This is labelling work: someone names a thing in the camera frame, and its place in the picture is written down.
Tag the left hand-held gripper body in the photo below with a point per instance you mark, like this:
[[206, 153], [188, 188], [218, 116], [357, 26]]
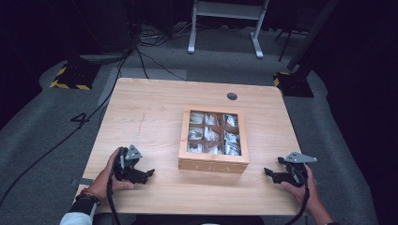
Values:
[[124, 168]]

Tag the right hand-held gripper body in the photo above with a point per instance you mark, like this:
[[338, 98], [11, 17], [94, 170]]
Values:
[[297, 173]]

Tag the wooden tea box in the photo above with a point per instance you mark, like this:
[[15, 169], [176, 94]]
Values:
[[212, 165]]

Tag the person's right hand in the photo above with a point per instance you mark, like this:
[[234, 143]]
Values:
[[311, 195]]

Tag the person's left hand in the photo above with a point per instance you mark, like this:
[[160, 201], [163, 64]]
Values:
[[101, 186]]

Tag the grey floor tape patch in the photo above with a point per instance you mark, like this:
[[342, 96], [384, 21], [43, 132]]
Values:
[[84, 181]]

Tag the group of tea bag packets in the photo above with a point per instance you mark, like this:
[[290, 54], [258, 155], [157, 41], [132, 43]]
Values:
[[211, 134]]

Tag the black stand base yellow stripes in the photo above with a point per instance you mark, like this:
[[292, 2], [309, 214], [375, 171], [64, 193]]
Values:
[[294, 84], [73, 78]]

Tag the dark round table grommet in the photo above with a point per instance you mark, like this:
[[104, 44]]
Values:
[[232, 96]]

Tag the black tripod legs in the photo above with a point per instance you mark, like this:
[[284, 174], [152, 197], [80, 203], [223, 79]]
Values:
[[287, 40]]

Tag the grey slanted stand pole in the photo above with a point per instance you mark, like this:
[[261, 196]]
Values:
[[313, 34]]

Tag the white metal stand frame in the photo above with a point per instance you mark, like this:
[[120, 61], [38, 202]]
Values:
[[226, 11]]

